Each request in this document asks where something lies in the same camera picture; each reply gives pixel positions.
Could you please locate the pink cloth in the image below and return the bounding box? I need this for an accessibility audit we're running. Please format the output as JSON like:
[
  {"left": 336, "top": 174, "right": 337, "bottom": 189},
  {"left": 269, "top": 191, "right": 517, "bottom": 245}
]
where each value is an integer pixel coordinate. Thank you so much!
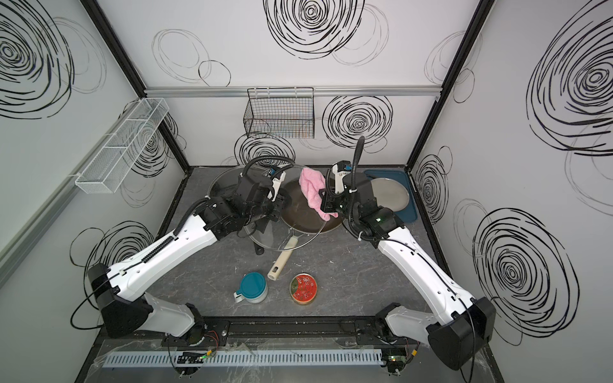
[{"left": 299, "top": 167, "right": 338, "bottom": 222}]

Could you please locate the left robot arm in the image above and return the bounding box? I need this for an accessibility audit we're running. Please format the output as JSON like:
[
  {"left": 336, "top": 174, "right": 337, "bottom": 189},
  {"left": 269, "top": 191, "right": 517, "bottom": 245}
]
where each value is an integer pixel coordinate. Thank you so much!
[{"left": 88, "top": 170, "right": 291, "bottom": 338}]

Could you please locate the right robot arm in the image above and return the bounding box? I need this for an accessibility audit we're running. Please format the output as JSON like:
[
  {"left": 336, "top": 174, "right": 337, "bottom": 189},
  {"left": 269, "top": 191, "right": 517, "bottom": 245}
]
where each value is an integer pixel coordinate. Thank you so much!
[{"left": 319, "top": 180, "right": 496, "bottom": 370}]

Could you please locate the glass lid on black pan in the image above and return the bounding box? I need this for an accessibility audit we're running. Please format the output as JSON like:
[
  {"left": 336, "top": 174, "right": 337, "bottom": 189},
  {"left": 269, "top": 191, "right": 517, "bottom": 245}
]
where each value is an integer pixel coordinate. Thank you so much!
[{"left": 208, "top": 165, "right": 272, "bottom": 204}]

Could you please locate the black frying pan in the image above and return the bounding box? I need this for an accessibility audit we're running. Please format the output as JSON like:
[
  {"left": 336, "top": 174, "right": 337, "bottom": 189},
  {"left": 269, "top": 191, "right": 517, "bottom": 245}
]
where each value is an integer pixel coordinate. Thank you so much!
[{"left": 213, "top": 166, "right": 276, "bottom": 255}]

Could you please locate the grey round plate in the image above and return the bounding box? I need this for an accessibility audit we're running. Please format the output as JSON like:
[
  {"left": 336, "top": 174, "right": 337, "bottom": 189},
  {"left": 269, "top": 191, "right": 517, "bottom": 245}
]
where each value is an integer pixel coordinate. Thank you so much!
[{"left": 371, "top": 178, "right": 410, "bottom": 212}]

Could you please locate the teal tray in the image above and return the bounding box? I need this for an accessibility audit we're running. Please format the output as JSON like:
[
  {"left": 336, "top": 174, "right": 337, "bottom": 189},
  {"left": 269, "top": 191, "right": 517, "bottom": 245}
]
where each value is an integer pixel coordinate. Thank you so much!
[{"left": 364, "top": 169, "right": 418, "bottom": 223}]

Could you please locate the teal lidded cup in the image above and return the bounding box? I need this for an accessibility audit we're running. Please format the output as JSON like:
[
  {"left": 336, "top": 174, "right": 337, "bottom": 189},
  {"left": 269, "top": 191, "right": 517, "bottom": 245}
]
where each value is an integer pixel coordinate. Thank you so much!
[{"left": 234, "top": 272, "right": 268, "bottom": 304}]

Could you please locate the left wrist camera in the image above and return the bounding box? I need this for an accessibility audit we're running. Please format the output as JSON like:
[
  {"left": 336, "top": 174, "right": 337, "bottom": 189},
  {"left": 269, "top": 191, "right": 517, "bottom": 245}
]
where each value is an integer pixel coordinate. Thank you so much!
[{"left": 268, "top": 170, "right": 286, "bottom": 202}]

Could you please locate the brown pan with cream handle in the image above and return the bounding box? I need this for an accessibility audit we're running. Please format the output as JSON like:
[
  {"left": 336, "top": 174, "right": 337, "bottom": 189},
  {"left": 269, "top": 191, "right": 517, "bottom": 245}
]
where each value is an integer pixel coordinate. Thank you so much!
[{"left": 267, "top": 179, "right": 343, "bottom": 281}]

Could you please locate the black wire basket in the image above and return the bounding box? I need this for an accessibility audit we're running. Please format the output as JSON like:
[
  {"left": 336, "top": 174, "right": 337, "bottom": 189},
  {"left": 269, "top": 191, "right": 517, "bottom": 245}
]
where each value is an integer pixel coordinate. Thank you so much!
[{"left": 243, "top": 87, "right": 315, "bottom": 139}]

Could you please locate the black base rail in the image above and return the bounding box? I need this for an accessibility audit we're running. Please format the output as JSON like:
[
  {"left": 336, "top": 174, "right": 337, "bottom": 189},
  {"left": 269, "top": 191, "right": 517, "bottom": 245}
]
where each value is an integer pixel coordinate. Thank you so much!
[{"left": 95, "top": 313, "right": 480, "bottom": 346}]

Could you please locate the white wire shelf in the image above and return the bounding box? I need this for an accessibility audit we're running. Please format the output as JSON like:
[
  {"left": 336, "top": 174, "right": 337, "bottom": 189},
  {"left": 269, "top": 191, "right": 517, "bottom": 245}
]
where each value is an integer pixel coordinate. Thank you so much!
[{"left": 75, "top": 98, "right": 169, "bottom": 194}]

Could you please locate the white slotted cable duct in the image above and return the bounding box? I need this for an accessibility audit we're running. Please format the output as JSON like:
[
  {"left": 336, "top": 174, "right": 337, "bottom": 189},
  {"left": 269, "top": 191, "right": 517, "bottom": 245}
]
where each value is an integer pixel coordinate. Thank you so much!
[{"left": 102, "top": 349, "right": 384, "bottom": 368}]

